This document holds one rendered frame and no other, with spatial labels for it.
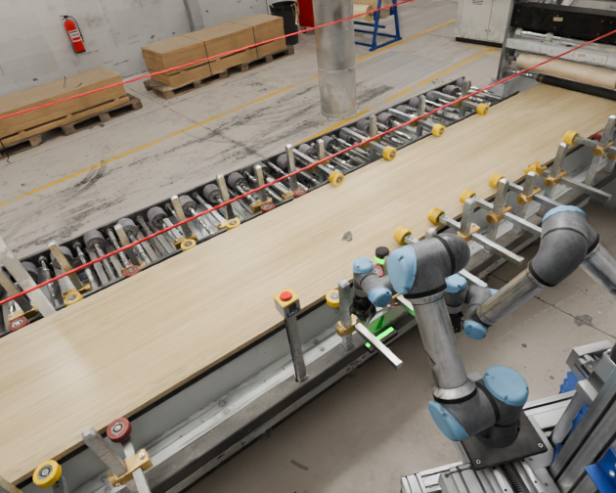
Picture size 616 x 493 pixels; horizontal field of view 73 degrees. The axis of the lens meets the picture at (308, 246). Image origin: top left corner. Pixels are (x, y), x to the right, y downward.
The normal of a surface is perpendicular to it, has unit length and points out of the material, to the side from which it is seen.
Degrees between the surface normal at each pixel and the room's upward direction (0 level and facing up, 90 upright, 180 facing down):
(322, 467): 0
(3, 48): 90
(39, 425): 0
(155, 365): 0
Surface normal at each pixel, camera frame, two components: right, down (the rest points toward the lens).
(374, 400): -0.10, -0.76
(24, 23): 0.66, 0.43
